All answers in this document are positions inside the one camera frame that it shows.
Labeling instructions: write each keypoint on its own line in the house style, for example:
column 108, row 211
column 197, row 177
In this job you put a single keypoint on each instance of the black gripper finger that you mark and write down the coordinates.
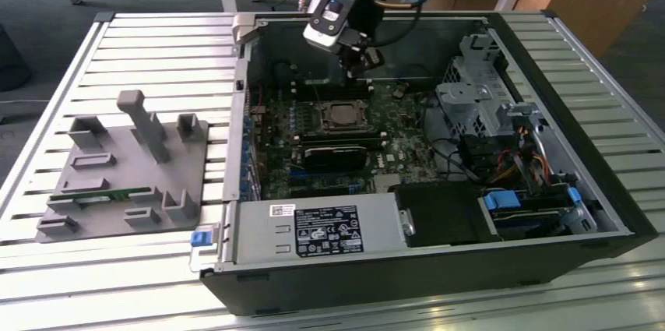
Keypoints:
column 375, row 60
column 354, row 68

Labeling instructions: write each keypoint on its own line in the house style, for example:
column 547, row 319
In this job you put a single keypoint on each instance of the silver topped CPU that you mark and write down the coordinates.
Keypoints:
column 343, row 113

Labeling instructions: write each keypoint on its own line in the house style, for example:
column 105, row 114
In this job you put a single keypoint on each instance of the CPU socket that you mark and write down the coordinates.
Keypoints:
column 317, row 107

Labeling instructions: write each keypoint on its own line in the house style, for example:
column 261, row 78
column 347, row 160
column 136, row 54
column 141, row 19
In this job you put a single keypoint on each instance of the silver drive cage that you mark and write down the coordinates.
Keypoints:
column 467, row 109

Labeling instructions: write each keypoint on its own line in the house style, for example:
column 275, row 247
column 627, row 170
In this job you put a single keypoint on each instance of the black graphics card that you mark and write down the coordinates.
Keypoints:
column 335, row 159

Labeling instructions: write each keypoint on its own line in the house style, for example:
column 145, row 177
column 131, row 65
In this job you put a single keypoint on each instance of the green motherboard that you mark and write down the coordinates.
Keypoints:
column 410, row 152

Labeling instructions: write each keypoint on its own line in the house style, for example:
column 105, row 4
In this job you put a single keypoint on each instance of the silver chipset heatsink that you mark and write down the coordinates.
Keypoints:
column 390, row 184

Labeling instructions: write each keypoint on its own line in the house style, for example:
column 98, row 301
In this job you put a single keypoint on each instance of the black drive box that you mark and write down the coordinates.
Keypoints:
column 440, row 214

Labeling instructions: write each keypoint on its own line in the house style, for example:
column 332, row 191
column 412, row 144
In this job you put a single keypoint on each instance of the blue disk carrier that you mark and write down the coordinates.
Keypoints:
column 503, row 200

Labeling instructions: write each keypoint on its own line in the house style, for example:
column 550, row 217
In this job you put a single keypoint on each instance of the silver power supply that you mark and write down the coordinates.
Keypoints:
column 259, row 226

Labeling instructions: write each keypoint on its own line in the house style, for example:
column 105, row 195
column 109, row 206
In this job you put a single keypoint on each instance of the blue plastic clip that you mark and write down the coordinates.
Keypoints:
column 573, row 196

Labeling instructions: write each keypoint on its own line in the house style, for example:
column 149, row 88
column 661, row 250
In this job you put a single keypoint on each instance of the blue case latch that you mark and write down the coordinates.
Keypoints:
column 201, row 239

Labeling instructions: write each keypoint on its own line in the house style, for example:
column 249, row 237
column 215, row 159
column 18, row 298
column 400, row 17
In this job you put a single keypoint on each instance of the grey parts rack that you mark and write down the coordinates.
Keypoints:
column 118, row 175

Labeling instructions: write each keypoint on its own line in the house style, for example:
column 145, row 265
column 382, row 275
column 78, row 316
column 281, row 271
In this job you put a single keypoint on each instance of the green RAM stick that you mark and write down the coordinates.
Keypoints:
column 118, row 192

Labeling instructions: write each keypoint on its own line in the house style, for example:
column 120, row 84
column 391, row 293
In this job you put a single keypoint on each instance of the black PC case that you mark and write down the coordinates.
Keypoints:
column 415, row 288

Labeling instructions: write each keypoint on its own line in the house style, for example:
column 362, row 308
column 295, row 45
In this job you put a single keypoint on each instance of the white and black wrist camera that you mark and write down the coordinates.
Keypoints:
column 327, row 21

